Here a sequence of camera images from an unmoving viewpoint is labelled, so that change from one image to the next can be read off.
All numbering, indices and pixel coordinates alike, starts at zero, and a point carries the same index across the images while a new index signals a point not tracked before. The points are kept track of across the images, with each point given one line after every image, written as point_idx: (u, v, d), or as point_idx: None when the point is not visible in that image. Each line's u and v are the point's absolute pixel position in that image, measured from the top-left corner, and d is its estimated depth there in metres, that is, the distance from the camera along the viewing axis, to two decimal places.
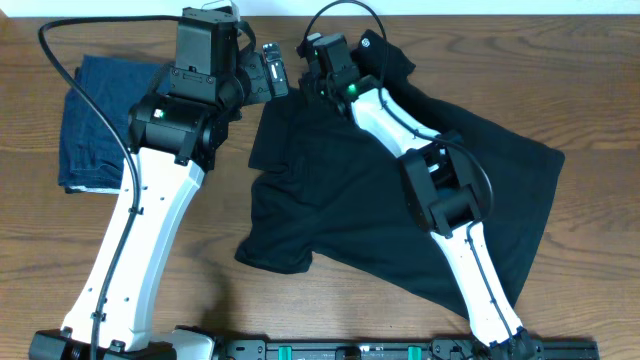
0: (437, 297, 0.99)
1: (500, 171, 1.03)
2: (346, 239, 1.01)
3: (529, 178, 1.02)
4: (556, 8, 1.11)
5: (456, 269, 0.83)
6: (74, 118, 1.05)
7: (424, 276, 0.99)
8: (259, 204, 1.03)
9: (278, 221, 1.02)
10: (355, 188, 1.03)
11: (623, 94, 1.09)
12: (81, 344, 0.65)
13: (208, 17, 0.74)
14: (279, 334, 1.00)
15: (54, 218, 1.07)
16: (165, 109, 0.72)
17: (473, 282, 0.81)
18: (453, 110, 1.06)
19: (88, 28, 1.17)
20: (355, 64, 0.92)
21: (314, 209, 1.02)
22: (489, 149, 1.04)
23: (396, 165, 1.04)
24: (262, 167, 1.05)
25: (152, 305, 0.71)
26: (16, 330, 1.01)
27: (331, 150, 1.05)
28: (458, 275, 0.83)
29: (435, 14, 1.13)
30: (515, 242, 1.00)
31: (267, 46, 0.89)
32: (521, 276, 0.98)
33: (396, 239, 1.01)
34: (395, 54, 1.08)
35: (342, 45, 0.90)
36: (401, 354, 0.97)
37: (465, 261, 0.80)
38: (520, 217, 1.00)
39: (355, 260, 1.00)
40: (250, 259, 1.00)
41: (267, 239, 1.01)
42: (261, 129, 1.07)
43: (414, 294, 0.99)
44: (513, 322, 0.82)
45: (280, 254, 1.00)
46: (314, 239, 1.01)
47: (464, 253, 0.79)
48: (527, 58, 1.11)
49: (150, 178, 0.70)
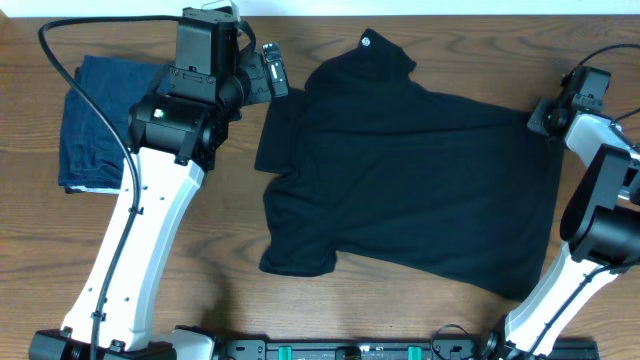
0: (464, 277, 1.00)
1: (502, 152, 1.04)
2: (365, 235, 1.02)
3: (536, 155, 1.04)
4: (555, 8, 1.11)
5: (550, 280, 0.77)
6: (75, 118, 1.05)
7: (449, 259, 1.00)
8: (274, 213, 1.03)
9: (295, 227, 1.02)
10: (369, 182, 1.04)
11: (624, 93, 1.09)
12: (81, 344, 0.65)
13: (208, 18, 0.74)
14: (279, 334, 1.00)
15: (54, 218, 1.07)
16: (165, 109, 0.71)
17: (553, 304, 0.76)
18: (454, 108, 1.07)
19: (89, 28, 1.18)
20: (594, 98, 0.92)
21: (328, 207, 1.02)
22: (488, 133, 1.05)
23: (404, 153, 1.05)
24: (271, 169, 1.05)
25: (152, 304, 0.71)
26: (17, 330, 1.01)
27: (339, 146, 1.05)
28: (545, 285, 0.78)
29: (433, 14, 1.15)
30: (532, 211, 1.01)
31: (267, 46, 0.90)
32: (542, 245, 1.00)
33: (415, 228, 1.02)
34: (396, 54, 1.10)
35: (600, 78, 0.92)
36: (401, 354, 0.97)
37: (563, 284, 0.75)
38: (532, 187, 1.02)
39: (380, 254, 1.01)
40: (276, 268, 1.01)
41: (288, 246, 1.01)
42: (265, 134, 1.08)
43: (442, 276, 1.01)
44: (543, 349, 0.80)
45: (302, 259, 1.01)
46: (336, 238, 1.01)
47: (568, 279, 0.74)
48: (526, 58, 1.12)
49: (150, 177, 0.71)
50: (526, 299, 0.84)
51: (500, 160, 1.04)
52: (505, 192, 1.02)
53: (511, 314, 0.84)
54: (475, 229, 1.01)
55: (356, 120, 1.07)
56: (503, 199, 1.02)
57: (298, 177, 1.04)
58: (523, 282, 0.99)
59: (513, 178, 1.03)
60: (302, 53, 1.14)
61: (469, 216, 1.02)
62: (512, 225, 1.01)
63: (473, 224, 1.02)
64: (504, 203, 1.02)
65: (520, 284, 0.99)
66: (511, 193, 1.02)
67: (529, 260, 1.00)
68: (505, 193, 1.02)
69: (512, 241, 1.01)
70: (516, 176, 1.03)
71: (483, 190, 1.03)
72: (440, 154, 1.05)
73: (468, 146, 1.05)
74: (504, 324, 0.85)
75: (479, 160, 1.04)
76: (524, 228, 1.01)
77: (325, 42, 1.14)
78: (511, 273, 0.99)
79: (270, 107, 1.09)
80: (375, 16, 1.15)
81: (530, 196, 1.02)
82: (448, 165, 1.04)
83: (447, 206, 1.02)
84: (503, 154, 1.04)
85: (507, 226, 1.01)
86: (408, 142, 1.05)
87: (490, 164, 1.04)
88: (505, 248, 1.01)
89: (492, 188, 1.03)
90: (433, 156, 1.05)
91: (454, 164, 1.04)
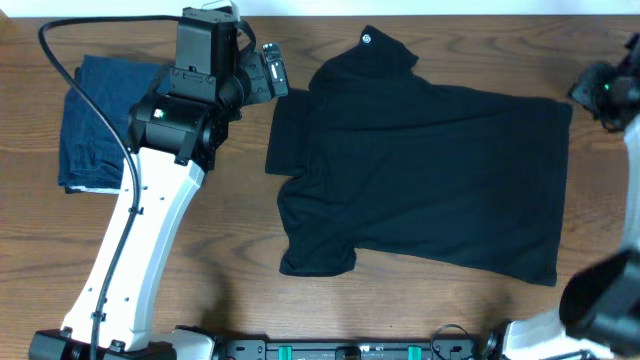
0: (485, 264, 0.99)
1: (508, 142, 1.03)
2: (383, 230, 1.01)
3: (544, 139, 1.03)
4: (555, 8, 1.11)
5: (549, 329, 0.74)
6: (75, 118, 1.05)
7: (467, 249, 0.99)
8: (290, 216, 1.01)
9: (312, 227, 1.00)
10: (381, 176, 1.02)
11: None
12: (81, 344, 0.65)
13: (208, 17, 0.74)
14: (279, 334, 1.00)
15: (54, 218, 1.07)
16: (165, 109, 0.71)
17: (546, 351, 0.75)
18: (456, 106, 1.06)
19: (88, 28, 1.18)
20: None
21: (344, 205, 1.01)
22: (493, 124, 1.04)
23: (412, 145, 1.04)
24: (281, 172, 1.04)
25: (153, 304, 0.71)
26: (17, 329, 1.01)
27: (349, 144, 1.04)
28: (544, 329, 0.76)
29: (433, 14, 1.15)
30: (545, 194, 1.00)
31: (267, 46, 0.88)
32: (556, 227, 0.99)
33: (430, 221, 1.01)
34: (397, 50, 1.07)
35: None
36: (401, 354, 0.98)
37: (558, 346, 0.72)
38: (542, 171, 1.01)
39: (398, 248, 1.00)
40: (296, 270, 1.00)
41: (306, 248, 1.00)
42: (272, 137, 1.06)
43: (462, 266, 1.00)
44: None
45: (321, 259, 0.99)
46: (355, 236, 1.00)
47: (563, 345, 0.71)
48: (526, 58, 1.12)
49: (150, 177, 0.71)
50: (531, 321, 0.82)
51: (508, 150, 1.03)
52: (516, 177, 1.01)
53: (514, 330, 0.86)
54: (491, 216, 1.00)
55: (364, 115, 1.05)
56: (516, 184, 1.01)
57: (310, 178, 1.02)
58: (543, 265, 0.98)
59: (523, 163, 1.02)
60: (302, 53, 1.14)
61: (482, 205, 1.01)
62: (527, 209, 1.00)
63: (487, 210, 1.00)
64: (517, 188, 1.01)
65: (540, 267, 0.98)
66: (522, 179, 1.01)
67: (546, 243, 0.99)
68: (517, 179, 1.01)
69: (530, 225, 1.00)
70: (526, 160, 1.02)
71: (495, 177, 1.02)
72: (449, 143, 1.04)
73: (475, 136, 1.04)
74: (507, 335, 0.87)
75: (486, 151, 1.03)
76: (540, 209, 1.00)
77: (325, 42, 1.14)
78: (531, 257, 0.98)
79: (277, 109, 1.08)
80: (375, 16, 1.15)
81: (542, 179, 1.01)
82: (457, 157, 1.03)
83: (459, 197, 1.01)
84: (510, 141, 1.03)
85: (523, 210, 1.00)
86: (416, 132, 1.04)
87: (498, 155, 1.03)
88: (523, 233, 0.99)
89: (502, 174, 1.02)
90: (441, 148, 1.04)
91: (461, 155, 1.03)
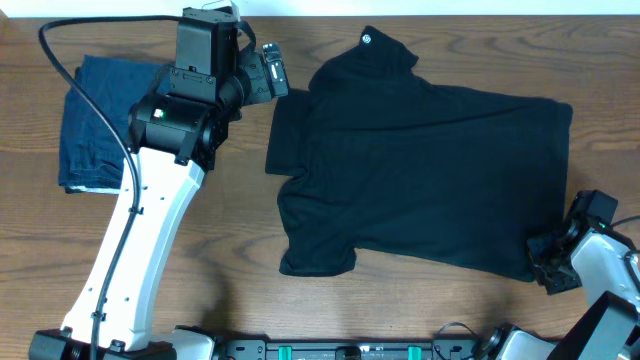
0: (484, 264, 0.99)
1: (508, 142, 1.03)
2: (384, 230, 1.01)
3: (544, 139, 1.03)
4: (555, 8, 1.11)
5: None
6: (74, 118, 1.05)
7: (467, 249, 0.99)
8: (290, 216, 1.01)
9: (312, 227, 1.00)
10: (381, 176, 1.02)
11: (623, 93, 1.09)
12: (80, 344, 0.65)
13: (208, 17, 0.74)
14: (279, 334, 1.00)
15: (54, 218, 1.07)
16: (165, 109, 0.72)
17: None
18: (457, 105, 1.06)
19: (89, 28, 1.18)
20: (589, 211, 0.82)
21: (344, 205, 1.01)
22: (493, 124, 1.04)
23: (412, 145, 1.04)
24: (279, 172, 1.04)
25: (153, 304, 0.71)
26: (17, 329, 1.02)
27: (349, 145, 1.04)
28: None
29: (434, 14, 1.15)
30: (545, 193, 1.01)
31: (267, 45, 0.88)
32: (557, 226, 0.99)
33: (430, 220, 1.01)
34: (397, 51, 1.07)
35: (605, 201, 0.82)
36: (401, 354, 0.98)
37: None
38: (543, 172, 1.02)
39: (398, 248, 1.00)
40: (296, 270, 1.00)
41: (306, 248, 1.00)
42: (272, 137, 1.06)
43: (463, 266, 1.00)
44: None
45: (321, 259, 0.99)
46: (355, 236, 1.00)
47: None
48: (526, 58, 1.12)
49: (150, 177, 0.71)
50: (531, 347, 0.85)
51: (508, 151, 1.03)
52: (516, 178, 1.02)
53: (514, 339, 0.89)
54: (491, 217, 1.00)
55: (364, 115, 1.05)
56: (516, 185, 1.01)
57: (310, 178, 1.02)
58: None
59: (523, 164, 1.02)
60: (303, 53, 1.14)
61: (481, 205, 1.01)
62: (527, 210, 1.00)
63: (487, 211, 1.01)
64: (517, 188, 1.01)
65: None
66: (522, 179, 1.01)
67: None
68: (516, 180, 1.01)
69: (529, 225, 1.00)
70: (525, 161, 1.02)
71: (494, 177, 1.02)
72: (449, 143, 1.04)
73: (475, 135, 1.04)
74: (507, 333, 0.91)
75: (486, 151, 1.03)
76: (540, 210, 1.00)
77: (325, 42, 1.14)
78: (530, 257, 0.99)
79: (277, 108, 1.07)
80: (376, 16, 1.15)
81: (541, 181, 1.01)
82: (456, 156, 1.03)
83: (459, 196, 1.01)
84: (510, 141, 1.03)
85: (523, 210, 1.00)
86: (416, 132, 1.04)
87: (498, 155, 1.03)
88: (523, 233, 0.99)
89: (502, 174, 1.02)
90: (441, 148, 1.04)
91: (461, 156, 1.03)
